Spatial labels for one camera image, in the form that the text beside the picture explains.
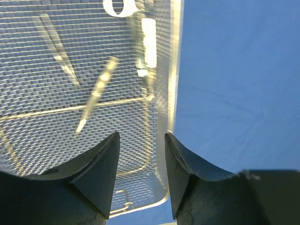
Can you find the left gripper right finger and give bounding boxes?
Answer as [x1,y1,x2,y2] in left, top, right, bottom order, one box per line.
[165,133,300,225]

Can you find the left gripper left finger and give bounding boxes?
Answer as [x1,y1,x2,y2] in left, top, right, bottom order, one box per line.
[0,132,120,225]

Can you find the blue surgical drape cloth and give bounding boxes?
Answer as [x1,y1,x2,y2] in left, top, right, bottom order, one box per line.
[109,0,300,225]

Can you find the wire mesh instrument tray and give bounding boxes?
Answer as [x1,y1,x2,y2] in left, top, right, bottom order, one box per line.
[0,0,180,217]

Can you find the steel forceps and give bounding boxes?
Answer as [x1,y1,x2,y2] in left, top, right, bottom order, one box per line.
[75,57,119,135]

